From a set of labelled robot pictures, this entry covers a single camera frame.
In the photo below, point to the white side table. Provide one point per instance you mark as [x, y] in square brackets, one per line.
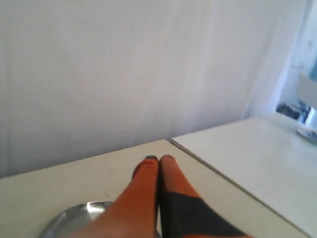
[267, 158]

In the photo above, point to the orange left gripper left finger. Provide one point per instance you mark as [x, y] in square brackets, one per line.
[134, 213]

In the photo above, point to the round stainless steel plate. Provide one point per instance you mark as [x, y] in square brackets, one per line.
[73, 219]

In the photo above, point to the white backdrop cloth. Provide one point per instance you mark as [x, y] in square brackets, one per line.
[85, 77]

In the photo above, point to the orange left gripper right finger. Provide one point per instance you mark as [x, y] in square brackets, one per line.
[183, 213]

